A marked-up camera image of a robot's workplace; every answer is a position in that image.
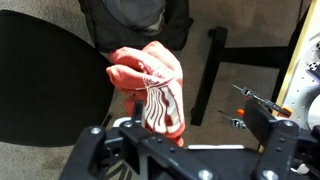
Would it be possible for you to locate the black table leg frame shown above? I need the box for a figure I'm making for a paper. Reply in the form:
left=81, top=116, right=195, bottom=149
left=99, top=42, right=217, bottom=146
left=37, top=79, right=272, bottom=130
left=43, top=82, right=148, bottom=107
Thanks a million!
left=189, top=25, right=292, bottom=127

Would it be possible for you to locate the black mesh laundry basket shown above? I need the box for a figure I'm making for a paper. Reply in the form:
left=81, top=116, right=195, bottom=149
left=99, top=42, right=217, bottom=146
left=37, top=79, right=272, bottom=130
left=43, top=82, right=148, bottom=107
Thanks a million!
left=77, top=0, right=195, bottom=54

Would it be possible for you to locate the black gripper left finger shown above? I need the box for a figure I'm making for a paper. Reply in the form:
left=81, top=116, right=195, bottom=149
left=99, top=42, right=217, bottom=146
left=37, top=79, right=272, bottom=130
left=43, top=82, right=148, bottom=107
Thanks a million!
left=131, top=99, right=146, bottom=128

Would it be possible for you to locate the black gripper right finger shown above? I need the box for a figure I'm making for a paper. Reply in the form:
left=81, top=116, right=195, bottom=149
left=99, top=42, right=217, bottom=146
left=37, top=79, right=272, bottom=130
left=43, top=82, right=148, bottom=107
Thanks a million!
left=242, top=97, right=278, bottom=138

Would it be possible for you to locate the red shirt with white print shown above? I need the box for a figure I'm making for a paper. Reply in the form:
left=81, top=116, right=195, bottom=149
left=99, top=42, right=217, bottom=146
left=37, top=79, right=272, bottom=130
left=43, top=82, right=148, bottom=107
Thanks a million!
left=105, top=40, right=186, bottom=148

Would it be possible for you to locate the black wooden chair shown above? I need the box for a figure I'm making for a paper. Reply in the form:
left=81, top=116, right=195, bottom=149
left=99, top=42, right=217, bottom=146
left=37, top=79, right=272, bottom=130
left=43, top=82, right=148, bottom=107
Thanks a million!
left=0, top=9, right=115, bottom=148

